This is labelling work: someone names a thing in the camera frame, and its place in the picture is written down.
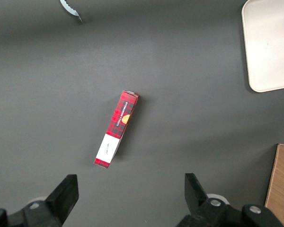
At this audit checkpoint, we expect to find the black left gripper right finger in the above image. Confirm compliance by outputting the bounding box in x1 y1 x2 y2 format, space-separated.
176 173 242 227

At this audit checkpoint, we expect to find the wooden drawer cabinet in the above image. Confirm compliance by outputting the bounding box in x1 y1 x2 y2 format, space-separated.
264 143 284 227

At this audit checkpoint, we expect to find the red plaid shortbread box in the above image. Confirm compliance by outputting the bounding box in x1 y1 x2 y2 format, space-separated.
93 90 140 169

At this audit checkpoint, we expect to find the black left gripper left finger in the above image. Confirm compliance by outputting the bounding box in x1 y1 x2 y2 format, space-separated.
23 174 80 227

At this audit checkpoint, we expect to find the beige plastic tray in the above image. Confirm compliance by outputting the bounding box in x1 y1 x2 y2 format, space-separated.
241 0 284 93

